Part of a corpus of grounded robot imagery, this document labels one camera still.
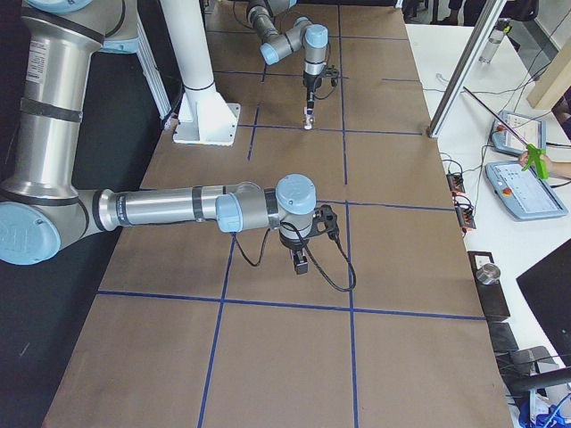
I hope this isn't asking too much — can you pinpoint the brown paper table cover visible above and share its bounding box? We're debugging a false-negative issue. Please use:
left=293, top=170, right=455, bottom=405
left=44, top=3, right=511, bottom=427

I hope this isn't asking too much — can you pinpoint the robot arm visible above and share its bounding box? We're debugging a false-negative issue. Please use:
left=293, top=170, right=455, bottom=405
left=238, top=0, right=339, bottom=130
left=1, top=1, right=300, bottom=281

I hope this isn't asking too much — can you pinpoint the aluminium profile post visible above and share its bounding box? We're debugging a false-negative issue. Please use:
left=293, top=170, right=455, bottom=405
left=427, top=0, right=507, bottom=138

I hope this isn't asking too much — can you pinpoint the green air blow gun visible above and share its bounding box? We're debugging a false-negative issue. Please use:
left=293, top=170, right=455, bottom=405
left=463, top=86, right=549, bottom=179

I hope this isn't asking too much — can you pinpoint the steel cup on black box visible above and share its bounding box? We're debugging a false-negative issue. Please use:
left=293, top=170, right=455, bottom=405
left=475, top=263, right=501, bottom=285

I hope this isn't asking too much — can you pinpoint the white PPR valve with handle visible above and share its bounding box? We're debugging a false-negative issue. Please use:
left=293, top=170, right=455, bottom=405
left=302, top=113, right=314, bottom=130

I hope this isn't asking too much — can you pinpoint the teach pendant far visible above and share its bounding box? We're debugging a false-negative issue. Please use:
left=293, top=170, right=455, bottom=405
left=490, top=110, right=546, bottom=156

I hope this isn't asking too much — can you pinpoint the teach pendant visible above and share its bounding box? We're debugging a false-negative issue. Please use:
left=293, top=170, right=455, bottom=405
left=490, top=110, right=546, bottom=156
left=484, top=160, right=568, bottom=221

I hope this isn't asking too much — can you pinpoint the black monitor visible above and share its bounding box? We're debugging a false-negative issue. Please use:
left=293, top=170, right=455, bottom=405
left=517, top=241, right=571, bottom=366

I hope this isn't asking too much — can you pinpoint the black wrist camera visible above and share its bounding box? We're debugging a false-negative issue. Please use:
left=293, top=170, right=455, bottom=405
left=322, top=65, right=340, bottom=88
left=309, top=204, right=339, bottom=241

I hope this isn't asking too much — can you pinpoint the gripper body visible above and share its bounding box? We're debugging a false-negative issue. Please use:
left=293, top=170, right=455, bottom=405
left=279, top=221, right=310, bottom=251
left=302, top=71, right=323, bottom=90

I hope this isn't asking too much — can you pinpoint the water bottle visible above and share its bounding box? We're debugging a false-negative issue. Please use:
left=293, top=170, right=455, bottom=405
left=478, top=18, right=511, bottom=63

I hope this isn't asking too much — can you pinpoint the black camera cable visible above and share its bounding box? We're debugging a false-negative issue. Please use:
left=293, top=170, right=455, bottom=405
left=231, top=226, right=358, bottom=293

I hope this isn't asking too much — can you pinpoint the black power strip with cables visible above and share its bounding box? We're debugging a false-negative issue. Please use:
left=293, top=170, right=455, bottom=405
left=446, top=172, right=466, bottom=195

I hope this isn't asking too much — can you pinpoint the teach pendant near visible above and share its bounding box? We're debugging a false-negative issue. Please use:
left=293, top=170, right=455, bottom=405
left=484, top=160, right=568, bottom=221

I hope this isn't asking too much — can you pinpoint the white camera support column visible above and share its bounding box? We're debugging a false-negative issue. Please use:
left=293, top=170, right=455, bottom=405
left=161, top=0, right=240, bottom=146

